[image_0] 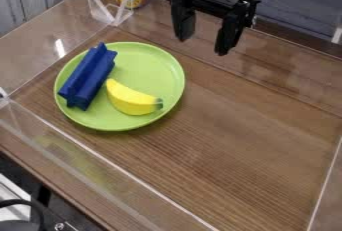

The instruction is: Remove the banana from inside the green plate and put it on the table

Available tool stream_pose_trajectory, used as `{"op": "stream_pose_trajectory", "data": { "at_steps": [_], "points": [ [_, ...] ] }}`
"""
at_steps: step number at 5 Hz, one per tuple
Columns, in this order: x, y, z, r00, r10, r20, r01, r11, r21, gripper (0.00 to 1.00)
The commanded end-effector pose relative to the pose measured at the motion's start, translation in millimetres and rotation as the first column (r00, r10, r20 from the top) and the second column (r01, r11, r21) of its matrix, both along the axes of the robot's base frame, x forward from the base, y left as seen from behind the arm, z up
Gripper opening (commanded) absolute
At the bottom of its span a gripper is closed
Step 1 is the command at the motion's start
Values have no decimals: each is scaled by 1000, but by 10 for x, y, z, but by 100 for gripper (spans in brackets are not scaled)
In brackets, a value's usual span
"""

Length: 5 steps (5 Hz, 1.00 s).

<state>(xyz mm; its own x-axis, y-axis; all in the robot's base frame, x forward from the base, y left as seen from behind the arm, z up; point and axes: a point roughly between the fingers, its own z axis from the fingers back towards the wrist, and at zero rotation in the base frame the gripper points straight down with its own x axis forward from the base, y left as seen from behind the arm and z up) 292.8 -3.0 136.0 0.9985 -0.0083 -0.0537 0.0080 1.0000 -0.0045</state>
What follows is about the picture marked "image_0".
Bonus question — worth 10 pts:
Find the clear acrylic enclosure wall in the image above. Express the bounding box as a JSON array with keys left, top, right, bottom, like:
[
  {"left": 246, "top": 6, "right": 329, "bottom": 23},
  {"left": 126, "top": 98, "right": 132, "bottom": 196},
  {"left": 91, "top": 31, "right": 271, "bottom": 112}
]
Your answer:
[{"left": 0, "top": 0, "right": 342, "bottom": 231}]

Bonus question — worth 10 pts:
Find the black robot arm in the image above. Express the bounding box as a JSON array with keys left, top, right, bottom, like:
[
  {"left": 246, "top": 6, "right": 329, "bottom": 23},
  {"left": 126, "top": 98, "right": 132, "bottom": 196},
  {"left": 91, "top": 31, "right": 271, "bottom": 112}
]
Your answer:
[{"left": 168, "top": 0, "right": 261, "bottom": 56}]

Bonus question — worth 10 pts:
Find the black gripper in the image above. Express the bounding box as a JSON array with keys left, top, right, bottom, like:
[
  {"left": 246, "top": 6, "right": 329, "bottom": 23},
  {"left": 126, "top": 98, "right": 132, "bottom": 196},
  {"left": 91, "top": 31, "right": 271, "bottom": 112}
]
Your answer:
[{"left": 171, "top": 0, "right": 261, "bottom": 56}]

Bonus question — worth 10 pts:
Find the blue star-shaped block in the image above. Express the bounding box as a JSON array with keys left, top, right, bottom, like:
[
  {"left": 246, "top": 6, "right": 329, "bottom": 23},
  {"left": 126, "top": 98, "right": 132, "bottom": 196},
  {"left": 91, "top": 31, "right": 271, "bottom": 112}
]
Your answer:
[{"left": 57, "top": 42, "right": 118, "bottom": 111}]

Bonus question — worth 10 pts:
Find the yellow toy banana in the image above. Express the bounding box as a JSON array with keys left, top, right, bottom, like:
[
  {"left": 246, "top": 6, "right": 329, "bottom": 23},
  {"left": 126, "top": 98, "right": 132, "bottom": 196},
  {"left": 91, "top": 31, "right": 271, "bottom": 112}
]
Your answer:
[{"left": 106, "top": 79, "right": 163, "bottom": 116}]

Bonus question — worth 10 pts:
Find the green round plate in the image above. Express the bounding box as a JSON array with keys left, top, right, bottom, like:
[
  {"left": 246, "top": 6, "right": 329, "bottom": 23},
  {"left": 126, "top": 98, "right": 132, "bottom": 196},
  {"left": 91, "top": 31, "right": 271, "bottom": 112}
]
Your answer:
[{"left": 53, "top": 42, "right": 186, "bottom": 131}]

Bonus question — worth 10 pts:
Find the black device with knob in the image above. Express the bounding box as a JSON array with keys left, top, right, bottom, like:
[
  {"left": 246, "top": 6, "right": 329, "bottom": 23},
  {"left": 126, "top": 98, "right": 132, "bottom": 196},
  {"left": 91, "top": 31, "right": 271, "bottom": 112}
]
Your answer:
[{"left": 25, "top": 204, "right": 91, "bottom": 231}]

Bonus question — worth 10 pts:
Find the black cable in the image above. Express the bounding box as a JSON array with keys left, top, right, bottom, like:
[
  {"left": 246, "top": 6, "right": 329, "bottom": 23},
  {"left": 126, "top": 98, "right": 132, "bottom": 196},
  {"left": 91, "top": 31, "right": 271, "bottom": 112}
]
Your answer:
[{"left": 0, "top": 198, "right": 48, "bottom": 231}]

